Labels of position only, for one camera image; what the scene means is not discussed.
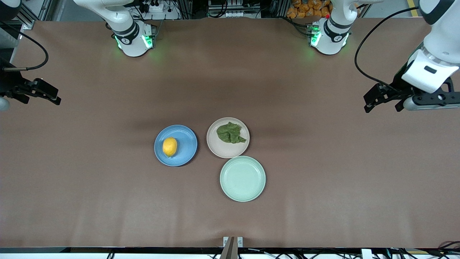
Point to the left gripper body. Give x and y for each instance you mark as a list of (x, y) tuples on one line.
[(398, 87)]

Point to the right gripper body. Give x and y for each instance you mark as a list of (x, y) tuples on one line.
[(8, 85)]

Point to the yellow lemon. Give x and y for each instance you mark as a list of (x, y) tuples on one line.
[(170, 146)]

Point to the green lettuce leaf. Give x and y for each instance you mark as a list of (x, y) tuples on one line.
[(230, 133)]

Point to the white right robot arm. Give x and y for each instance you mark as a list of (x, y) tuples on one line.
[(131, 39)]

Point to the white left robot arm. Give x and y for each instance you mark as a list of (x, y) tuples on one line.
[(330, 39)]

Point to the orange snack bags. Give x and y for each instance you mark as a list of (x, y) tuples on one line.
[(305, 9)]

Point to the white power strip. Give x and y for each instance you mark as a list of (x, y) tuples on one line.
[(158, 8)]

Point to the blue plate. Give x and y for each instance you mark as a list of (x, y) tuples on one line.
[(185, 144)]

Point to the brown table cover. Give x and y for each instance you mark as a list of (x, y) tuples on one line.
[(230, 82)]

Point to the pale green plate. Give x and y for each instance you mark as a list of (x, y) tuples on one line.
[(243, 178)]

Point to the beige plate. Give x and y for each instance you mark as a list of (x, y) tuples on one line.
[(226, 150)]

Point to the aluminium frame profile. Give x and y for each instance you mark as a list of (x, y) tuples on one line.
[(34, 14)]

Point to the metal table edge bracket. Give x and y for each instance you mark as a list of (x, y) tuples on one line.
[(230, 248)]

